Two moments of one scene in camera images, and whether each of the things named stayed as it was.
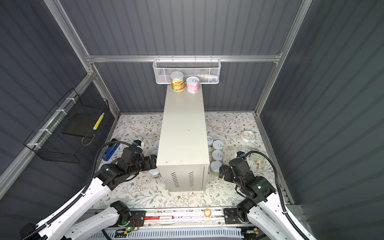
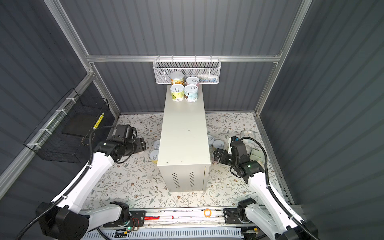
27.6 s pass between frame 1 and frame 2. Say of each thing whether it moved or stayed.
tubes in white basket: stayed
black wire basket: stayed
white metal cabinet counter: stayed
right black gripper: moved
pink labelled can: moved
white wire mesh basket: stayed
